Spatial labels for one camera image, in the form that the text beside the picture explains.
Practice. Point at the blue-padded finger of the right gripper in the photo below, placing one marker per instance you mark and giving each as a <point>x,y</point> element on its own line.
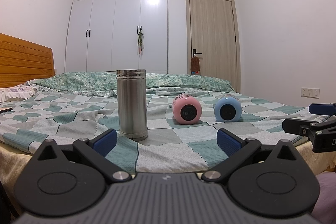
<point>322,108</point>

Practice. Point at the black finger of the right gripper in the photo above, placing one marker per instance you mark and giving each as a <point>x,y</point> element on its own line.
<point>321,135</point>

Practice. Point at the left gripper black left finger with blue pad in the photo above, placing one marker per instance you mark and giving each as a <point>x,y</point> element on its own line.
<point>65,179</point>

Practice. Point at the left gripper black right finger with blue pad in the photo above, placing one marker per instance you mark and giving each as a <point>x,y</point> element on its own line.
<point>264,181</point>

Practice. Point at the pink cup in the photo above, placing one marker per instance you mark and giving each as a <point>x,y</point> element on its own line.
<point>186,109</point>

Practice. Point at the blue cup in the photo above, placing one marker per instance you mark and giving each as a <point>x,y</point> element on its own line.
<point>228,109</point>

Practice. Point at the stainless steel cup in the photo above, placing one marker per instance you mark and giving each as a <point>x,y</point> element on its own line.
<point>131,99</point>

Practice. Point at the floral pillow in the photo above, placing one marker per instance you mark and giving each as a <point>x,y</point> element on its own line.
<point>17,93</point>

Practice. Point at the green floral quilt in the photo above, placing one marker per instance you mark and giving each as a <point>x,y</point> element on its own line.
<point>105,84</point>

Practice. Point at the checkered green bedsheet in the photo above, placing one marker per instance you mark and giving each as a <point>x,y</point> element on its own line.
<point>169,146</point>

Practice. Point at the wooden headboard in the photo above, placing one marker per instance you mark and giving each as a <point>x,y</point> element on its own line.
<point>22,61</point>

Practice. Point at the wooden door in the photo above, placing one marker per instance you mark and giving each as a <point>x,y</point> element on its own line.
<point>212,29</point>

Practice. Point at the hanging green plant ornament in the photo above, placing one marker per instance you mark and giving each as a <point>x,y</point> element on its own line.
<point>140,40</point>

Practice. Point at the white wardrobe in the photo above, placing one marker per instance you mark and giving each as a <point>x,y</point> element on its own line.
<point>103,34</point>

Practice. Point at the wall power outlet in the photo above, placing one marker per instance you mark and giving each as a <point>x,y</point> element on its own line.
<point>310,93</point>

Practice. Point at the black door handle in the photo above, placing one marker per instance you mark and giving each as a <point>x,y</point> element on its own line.
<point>195,53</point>

